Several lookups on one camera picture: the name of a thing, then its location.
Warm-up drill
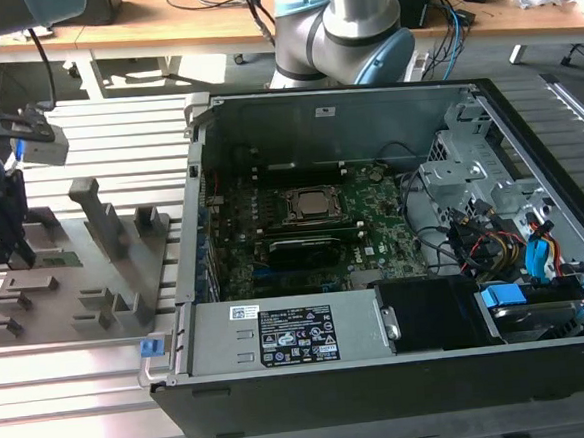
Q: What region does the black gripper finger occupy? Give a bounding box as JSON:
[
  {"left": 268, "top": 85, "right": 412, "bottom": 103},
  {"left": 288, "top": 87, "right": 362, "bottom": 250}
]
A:
[{"left": 3, "top": 234, "right": 40, "bottom": 274}]

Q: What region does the RAM stick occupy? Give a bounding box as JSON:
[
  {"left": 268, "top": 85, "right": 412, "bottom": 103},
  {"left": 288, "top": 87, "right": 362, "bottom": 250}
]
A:
[{"left": 36, "top": 249, "right": 85, "bottom": 272}]

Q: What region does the grey parts rack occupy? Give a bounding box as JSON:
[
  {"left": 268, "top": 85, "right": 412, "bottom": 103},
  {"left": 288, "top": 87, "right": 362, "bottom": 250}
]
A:
[{"left": 0, "top": 170, "right": 192, "bottom": 351}]

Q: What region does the blue case latch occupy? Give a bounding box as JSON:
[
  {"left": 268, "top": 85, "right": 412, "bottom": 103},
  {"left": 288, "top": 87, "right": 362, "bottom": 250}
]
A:
[{"left": 138, "top": 337, "right": 162, "bottom": 360}]

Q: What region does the grey power supply unit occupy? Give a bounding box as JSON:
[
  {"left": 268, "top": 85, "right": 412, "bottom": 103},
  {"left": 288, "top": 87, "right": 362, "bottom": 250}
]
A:
[{"left": 176, "top": 286, "right": 402, "bottom": 383}]

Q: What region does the large black box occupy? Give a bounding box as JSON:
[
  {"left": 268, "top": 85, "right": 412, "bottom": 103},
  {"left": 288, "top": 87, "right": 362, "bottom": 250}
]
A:
[{"left": 84, "top": 0, "right": 127, "bottom": 27}]

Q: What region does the metal socket cover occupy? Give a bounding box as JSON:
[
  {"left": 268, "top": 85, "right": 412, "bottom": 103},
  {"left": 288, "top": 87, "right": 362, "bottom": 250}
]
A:
[{"left": 280, "top": 182, "right": 352, "bottom": 227}]

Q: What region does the black graphics card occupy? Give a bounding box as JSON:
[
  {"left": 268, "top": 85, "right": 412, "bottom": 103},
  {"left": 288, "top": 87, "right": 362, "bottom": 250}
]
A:
[{"left": 264, "top": 232, "right": 343, "bottom": 283}]

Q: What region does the silver CPU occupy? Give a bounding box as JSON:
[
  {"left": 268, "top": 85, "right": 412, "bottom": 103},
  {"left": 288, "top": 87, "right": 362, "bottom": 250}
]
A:
[{"left": 294, "top": 188, "right": 344, "bottom": 218}]

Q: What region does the black open PC case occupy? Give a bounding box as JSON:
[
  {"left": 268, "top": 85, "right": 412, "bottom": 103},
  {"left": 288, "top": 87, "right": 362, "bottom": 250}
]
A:
[{"left": 117, "top": 68, "right": 584, "bottom": 438}]

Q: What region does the green motherboard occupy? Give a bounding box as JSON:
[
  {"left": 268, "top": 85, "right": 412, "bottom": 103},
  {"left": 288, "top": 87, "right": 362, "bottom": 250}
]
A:
[{"left": 203, "top": 157, "right": 431, "bottom": 304}]

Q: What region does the black drive bay cover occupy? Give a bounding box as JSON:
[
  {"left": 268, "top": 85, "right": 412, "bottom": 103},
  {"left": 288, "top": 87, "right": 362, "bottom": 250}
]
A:
[{"left": 374, "top": 273, "right": 508, "bottom": 358}]

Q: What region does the metal drive cage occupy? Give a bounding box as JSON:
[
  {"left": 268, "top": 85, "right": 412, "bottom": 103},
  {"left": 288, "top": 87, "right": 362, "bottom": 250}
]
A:
[{"left": 411, "top": 94, "right": 563, "bottom": 251}]

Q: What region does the white power strip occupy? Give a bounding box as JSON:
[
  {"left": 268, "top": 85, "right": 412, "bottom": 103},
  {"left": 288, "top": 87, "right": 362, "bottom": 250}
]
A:
[{"left": 403, "top": 51, "right": 433, "bottom": 83}]

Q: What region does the hard disk blue carrier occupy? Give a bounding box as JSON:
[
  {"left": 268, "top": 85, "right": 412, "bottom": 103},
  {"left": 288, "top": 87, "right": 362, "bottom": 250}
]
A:
[{"left": 473, "top": 274, "right": 584, "bottom": 348}]

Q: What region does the black chair base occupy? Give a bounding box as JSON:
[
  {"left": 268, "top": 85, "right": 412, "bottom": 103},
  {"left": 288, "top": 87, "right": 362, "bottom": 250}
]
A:
[{"left": 558, "top": 41, "right": 584, "bottom": 69}]

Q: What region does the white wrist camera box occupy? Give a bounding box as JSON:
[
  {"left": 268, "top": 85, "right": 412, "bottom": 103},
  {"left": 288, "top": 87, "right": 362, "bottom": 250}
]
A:
[{"left": 0, "top": 104, "right": 73, "bottom": 173}]

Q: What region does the black camera cable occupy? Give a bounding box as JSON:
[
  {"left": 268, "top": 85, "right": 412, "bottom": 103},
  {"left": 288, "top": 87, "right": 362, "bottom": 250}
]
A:
[{"left": 26, "top": 25, "right": 59, "bottom": 114}]

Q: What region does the thick black cable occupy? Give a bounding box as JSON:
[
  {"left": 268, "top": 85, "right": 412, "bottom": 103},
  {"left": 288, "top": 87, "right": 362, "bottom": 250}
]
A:
[{"left": 397, "top": 167, "right": 460, "bottom": 280}]

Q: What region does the thin black wire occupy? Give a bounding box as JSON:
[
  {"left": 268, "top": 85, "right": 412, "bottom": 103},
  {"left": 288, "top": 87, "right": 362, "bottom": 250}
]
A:
[{"left": 379, "top": 138, "right": 424, "bottom": 175}]

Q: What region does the red power wire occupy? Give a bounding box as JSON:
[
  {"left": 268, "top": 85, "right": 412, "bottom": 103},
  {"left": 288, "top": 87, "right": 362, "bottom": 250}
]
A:
[{"left": 474, "top": 229, "right": 527, "bottom": 267}]

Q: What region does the yellow power wire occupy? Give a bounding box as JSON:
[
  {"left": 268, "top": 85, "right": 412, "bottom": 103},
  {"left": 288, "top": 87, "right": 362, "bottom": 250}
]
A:
[{"left": 493, "top": 240, "right": 522, "bottom": 269}]

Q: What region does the blue hanging cable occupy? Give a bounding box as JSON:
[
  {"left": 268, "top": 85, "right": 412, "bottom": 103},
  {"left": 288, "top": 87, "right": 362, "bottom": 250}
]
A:
[{"left": 436, "top": 0, "right": 470, "bottom": 83}]

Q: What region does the blue flat data cable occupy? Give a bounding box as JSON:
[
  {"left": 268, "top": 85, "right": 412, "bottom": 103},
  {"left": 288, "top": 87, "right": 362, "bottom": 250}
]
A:
[{"left": 522, "top": 233, "right": 564, "bottom": 292}]

